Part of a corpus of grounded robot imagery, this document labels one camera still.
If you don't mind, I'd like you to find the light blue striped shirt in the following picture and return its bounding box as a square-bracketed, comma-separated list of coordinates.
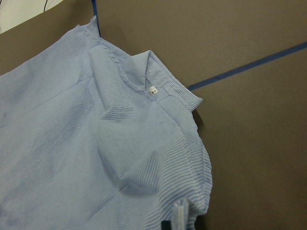
[0, 18, 213, 230]

